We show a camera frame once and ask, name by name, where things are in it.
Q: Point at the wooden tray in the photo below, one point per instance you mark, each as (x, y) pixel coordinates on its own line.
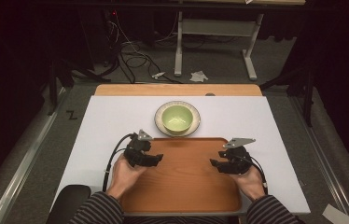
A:
(182, 180)

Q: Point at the flat white paper sheet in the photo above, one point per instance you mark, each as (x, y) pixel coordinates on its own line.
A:
(337, 215)

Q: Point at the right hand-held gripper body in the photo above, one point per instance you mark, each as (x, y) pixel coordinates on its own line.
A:
(236, 155)

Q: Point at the cream plate with dark rim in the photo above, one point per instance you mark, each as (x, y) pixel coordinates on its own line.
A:
(196, 119)

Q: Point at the person's left hand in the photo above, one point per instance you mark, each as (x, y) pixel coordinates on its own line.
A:
(124, 179)

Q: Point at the crumpled white paper scrap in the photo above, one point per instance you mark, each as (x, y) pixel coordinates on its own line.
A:
(198, 76)

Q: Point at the wooden table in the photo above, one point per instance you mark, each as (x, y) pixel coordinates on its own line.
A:
(178, 89)

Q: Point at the black chair armrest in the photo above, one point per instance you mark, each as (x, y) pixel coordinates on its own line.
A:
(68, 202)

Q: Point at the grey metal desk frame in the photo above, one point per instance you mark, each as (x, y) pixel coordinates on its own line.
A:
(216, 26)

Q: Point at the green ceramic bowl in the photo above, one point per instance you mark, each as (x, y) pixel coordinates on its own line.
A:
(177, 119)

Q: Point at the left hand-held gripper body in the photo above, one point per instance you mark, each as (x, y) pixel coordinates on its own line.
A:
(136, 149)

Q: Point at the person's right hand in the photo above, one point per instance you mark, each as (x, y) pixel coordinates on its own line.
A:
(250, 185)

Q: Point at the black stand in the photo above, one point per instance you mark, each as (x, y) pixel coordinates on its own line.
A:
(308, 93)
(53, 87)

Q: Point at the white table board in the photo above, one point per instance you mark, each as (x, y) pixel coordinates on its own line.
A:
(101, 130)

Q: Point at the small white floor scrap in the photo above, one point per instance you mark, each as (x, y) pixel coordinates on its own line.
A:
(158, 75)

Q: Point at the metal floor rail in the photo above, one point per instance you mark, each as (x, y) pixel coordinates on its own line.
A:
(325, 165)
(23, 171)

